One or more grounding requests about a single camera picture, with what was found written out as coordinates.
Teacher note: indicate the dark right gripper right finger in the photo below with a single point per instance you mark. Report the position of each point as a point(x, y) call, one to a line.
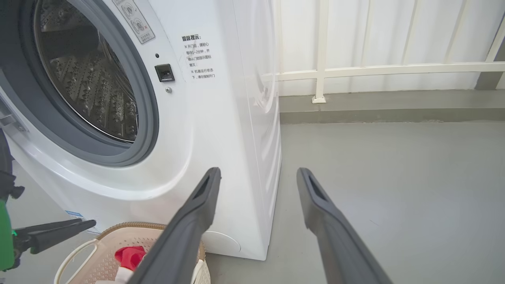
point(335, 244)

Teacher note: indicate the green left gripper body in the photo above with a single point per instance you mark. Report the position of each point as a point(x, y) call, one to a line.
point(6, 236)

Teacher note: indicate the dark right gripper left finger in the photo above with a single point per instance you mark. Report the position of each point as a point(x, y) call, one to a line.
point(189, 228)

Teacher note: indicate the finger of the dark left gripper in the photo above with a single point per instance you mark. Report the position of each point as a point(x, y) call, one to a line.
point(43, 228)
point(59, 236)

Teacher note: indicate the red and white garment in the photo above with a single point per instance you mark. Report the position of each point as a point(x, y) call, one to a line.
point(130, 256)

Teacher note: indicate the cream perforated laundry basket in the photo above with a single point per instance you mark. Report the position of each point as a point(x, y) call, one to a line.
point(110, 252)

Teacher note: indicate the white front-load washing machine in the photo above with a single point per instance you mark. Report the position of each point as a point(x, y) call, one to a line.
point(205, 118)

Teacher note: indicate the blue energy label sticker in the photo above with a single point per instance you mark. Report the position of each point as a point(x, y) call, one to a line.
point(77, 216)

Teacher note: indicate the white metal railing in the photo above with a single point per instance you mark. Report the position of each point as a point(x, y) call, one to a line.
point(321, 71)

